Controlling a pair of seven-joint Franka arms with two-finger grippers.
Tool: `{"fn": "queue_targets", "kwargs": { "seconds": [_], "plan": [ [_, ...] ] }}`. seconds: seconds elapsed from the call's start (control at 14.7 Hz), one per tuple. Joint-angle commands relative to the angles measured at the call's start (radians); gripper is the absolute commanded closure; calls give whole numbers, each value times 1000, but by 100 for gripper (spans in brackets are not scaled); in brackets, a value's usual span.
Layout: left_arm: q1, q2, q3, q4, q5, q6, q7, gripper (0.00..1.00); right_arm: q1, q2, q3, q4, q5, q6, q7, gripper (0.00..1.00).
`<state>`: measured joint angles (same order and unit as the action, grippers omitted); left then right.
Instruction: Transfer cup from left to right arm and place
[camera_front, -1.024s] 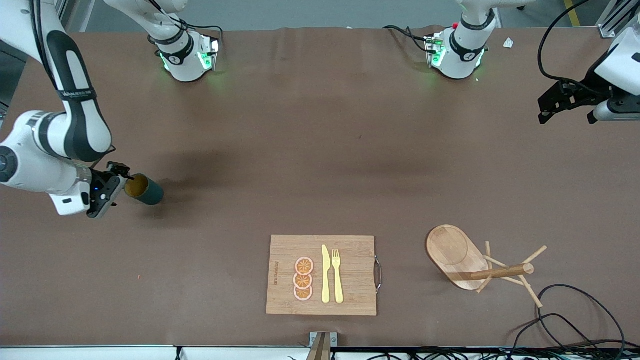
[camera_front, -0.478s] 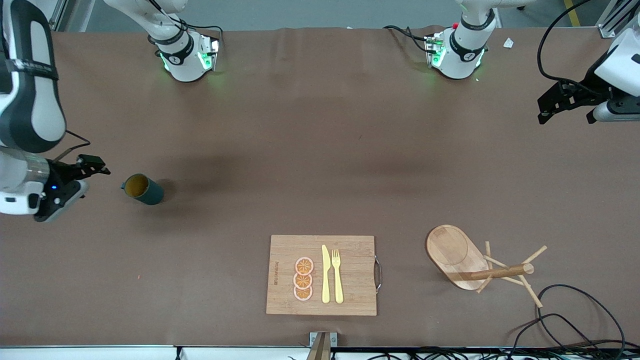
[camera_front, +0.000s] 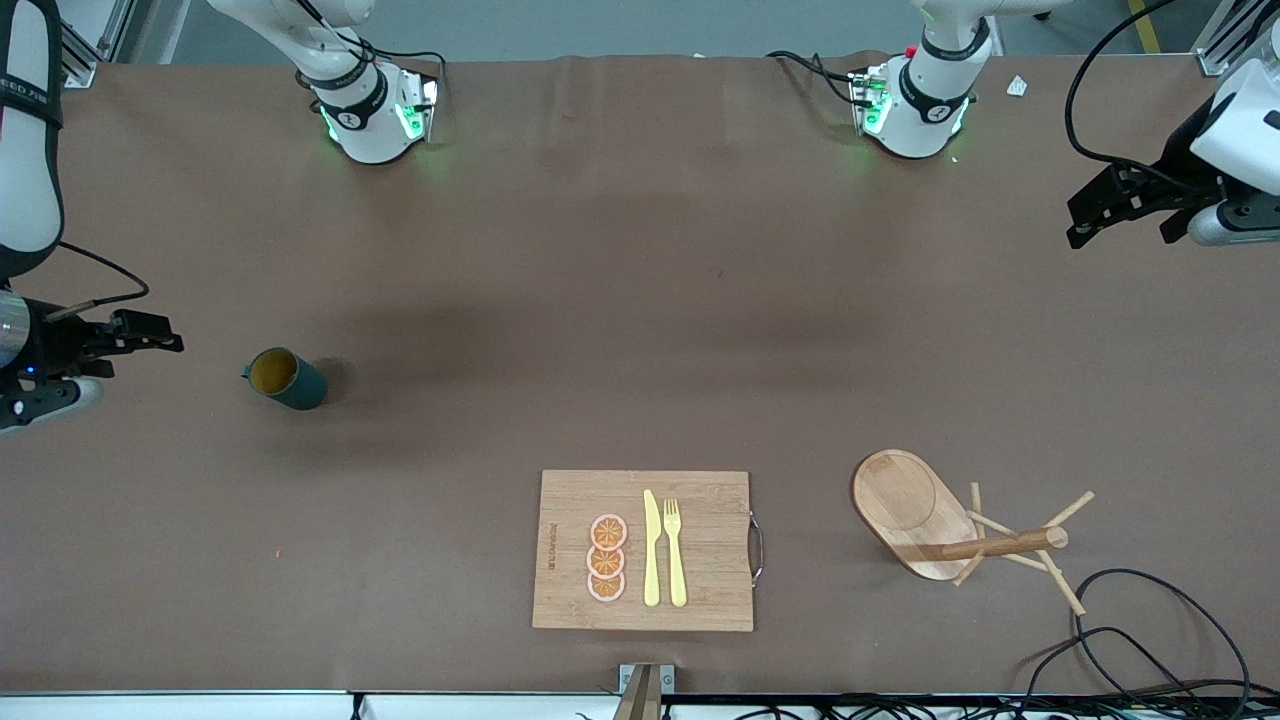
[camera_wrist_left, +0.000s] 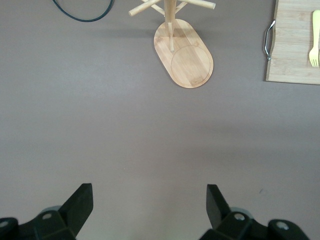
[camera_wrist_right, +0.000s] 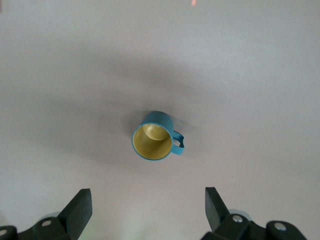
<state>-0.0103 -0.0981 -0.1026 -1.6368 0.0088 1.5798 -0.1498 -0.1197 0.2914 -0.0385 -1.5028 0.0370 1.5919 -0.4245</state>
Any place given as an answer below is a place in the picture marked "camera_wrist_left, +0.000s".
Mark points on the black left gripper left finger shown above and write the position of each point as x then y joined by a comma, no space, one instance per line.
72,215

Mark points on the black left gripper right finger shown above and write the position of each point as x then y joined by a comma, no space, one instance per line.
222,222

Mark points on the wooden mug tree rack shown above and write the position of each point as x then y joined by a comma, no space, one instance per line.
190,62

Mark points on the yellow plastic fork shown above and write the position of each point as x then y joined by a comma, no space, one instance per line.
315,37

